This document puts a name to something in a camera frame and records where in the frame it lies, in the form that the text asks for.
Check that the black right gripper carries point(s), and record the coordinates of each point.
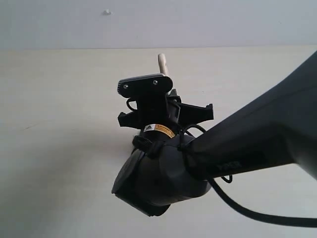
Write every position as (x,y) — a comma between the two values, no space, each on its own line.
(165,110)

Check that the white handled paint brush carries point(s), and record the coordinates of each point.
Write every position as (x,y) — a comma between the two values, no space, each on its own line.
(162,63)

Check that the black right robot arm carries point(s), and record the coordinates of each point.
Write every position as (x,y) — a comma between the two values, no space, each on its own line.
(170,165)

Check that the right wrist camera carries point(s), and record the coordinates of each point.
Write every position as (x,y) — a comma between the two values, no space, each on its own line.
(135,87)

